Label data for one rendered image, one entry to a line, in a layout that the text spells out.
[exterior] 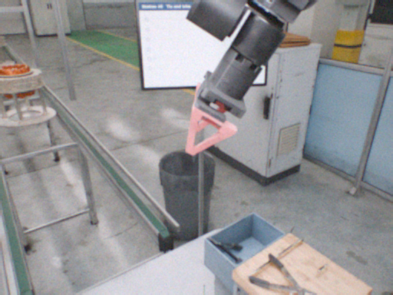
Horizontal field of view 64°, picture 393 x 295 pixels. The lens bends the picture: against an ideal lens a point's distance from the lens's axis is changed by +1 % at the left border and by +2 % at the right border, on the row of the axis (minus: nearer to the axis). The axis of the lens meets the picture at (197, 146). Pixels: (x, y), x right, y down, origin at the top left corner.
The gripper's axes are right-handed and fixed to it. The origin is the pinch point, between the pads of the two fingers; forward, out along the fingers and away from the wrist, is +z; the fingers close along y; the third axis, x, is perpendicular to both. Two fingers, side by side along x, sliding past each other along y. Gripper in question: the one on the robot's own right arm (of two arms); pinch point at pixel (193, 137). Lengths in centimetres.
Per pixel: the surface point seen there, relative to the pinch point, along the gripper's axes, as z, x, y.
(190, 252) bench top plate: 54, 28, -36
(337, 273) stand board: 12.6, 41.5, -3.3
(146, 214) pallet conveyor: 66, 12, -57
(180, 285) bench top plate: 55, 26, -22
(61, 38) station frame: 71, -93, -207
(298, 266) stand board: 16.5, 34.9, -4.6
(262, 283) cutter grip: 19.2, 26.6, 1.5
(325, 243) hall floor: 77, 142, -127
